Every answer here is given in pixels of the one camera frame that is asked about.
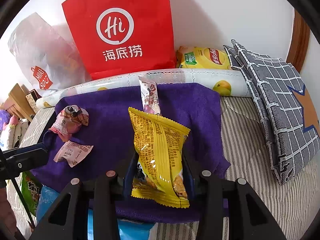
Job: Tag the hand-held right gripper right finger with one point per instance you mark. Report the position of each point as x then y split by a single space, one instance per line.
192 182

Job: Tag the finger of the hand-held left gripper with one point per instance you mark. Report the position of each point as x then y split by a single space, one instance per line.
27 155

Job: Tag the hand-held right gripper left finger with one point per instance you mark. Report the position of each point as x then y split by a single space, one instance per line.
128 177

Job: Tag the yellow snack packet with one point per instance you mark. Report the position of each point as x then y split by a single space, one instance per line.
157 155

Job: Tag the green snack packet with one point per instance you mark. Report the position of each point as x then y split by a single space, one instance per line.
30 192

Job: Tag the small pink snack packet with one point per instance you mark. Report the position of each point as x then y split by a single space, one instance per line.
73 153

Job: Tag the purple cloth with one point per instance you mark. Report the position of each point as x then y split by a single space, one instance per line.
107 120

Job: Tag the long pink candy packet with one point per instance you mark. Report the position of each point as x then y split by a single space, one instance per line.
150 95

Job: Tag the pink plush toy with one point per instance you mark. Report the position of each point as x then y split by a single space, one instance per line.
15 130

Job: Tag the purple plush toy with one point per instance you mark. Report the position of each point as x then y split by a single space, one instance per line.
4 117

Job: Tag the printed hardcover book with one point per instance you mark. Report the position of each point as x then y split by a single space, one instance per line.
31 101

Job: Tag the blue tissue pack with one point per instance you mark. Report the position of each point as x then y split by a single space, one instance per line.
135 232

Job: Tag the wooden headboard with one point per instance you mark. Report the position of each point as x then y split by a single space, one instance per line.
17 97

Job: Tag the striped grey bed quilt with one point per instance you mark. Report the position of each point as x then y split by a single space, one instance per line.
250 155

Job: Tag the rolled fruit-print white mat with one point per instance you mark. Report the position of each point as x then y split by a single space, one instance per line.
195 80

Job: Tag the white plastic shopping bag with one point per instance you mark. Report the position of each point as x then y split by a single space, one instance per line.
35 52

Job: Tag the grey checked fabric with star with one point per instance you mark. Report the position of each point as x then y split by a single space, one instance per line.
275 92

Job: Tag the yellow chips bag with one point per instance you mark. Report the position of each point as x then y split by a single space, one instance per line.
200 58

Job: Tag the red paper shopping bag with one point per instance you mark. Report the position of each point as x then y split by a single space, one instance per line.
120 17

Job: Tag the brown wooden door frame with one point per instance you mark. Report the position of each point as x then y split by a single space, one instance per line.
300 40

